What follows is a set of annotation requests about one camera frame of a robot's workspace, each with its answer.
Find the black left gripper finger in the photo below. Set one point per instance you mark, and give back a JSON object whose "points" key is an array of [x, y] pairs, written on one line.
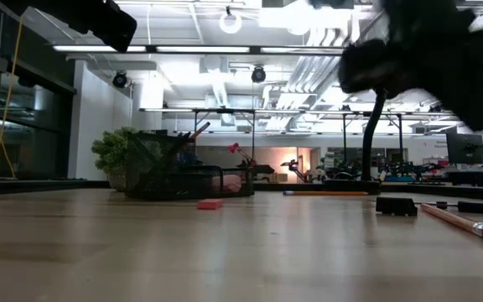
{"points": [[111, 25]]}

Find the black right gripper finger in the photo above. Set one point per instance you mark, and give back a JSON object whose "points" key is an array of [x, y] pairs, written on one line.
{"points": [[367, 67]]}

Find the black pen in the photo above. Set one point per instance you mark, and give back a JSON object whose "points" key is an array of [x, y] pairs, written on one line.
{"points": [[143, 149]]}

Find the orange pencil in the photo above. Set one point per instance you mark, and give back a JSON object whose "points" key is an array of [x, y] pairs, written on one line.
{"points": [[325, 193], [455, 219]]}

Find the black binder clip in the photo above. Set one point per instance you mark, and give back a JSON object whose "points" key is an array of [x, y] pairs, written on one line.
{"points": [[396, 206]]}

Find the red eraser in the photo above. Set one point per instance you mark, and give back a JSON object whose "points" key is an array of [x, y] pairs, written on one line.
{"points": [[210, 204]]}

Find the red background robot arm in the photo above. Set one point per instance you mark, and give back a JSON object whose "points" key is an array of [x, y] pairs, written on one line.
{"points": [[234, 147]]}

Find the black mesh desk organizer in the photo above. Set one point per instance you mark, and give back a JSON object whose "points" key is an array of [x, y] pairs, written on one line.
{"points": [[162, 184]]}

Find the round black ceiling device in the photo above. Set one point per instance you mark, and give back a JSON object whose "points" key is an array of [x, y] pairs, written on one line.
{"points": [[258, 74], [120, 79]]}

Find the black gooseneck desk lamp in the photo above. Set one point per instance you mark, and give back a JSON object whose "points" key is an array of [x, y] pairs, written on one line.
{"points": [[369, 147]]}

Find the long ceiling light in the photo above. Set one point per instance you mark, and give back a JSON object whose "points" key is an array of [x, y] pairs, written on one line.
{"points": [[204, 49]]}

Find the black computer monitor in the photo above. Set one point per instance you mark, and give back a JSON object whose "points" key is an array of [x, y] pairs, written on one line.
{"points": [[463, 149]]}

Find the green potted succulent plant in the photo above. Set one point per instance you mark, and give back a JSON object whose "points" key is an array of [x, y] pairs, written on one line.
{"points": [[111, 155]]}

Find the black background desk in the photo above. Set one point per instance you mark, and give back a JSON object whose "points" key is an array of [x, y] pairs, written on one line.
{"points": [[472, 176]]}

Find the cardboard box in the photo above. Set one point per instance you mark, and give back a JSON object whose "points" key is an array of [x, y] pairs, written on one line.
{"points": [[276, 177]]}

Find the pink sticky note pad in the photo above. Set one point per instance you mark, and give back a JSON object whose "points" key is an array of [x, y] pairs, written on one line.
{"points": [[229, 183]]}

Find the black metal table frame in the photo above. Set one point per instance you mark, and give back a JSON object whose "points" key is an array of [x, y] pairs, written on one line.
{"points": [[36, 186]]}

